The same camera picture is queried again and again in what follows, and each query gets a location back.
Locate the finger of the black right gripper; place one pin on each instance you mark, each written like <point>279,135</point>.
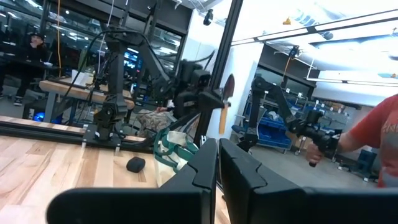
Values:
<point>214,101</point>

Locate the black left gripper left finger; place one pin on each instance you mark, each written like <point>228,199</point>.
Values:
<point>140,205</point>

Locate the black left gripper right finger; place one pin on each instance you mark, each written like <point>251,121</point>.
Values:
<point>280,205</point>

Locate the beige green gardening bag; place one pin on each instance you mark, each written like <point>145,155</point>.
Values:
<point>168,165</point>

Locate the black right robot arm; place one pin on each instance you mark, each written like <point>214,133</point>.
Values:
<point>116,77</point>

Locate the person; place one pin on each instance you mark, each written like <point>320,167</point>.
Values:
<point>34,56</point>
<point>382,133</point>
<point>152,121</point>

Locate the small black case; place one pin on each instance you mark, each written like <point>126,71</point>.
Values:
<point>136,164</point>

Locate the person's hand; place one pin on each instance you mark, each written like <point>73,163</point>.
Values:
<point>314,154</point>

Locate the blue storage bins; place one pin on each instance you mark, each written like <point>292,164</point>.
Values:
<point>273,132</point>

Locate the background display screen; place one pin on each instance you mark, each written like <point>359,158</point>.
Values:
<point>132,60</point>

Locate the wooden workbench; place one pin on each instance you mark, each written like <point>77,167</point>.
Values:
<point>77,91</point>

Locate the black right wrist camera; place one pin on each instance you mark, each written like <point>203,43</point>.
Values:
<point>201,78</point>

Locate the black aluminium table frame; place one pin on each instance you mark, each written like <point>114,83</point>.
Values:
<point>224,46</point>

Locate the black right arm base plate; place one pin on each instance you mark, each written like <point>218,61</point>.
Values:
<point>102,138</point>

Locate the black overhead camera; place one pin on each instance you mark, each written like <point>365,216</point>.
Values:
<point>208,17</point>

